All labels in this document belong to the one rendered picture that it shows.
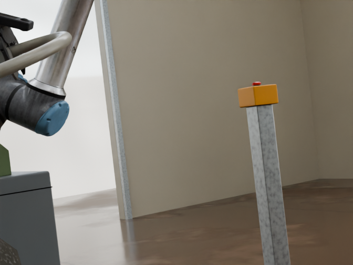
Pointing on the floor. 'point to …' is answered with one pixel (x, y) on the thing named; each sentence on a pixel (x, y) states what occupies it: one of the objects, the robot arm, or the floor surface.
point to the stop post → (266, 171)
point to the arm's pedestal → (29, 217)
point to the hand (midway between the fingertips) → (21, 72)
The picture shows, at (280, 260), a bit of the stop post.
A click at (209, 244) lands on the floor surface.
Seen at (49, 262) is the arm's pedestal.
